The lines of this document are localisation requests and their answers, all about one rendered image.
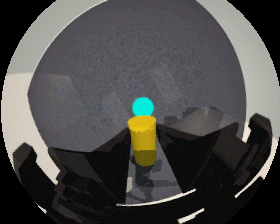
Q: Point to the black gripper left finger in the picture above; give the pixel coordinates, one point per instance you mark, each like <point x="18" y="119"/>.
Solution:
<point x="108" y="164"/>

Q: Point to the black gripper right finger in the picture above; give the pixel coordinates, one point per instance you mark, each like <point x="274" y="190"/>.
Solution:
<point x="187" y="153"/>

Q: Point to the cyan circle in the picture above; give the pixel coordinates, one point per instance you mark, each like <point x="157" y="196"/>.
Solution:
<point x="142" y="107"/>

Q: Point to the yellow cylinder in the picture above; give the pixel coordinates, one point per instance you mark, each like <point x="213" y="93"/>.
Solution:
<point x="143" y="138"/>

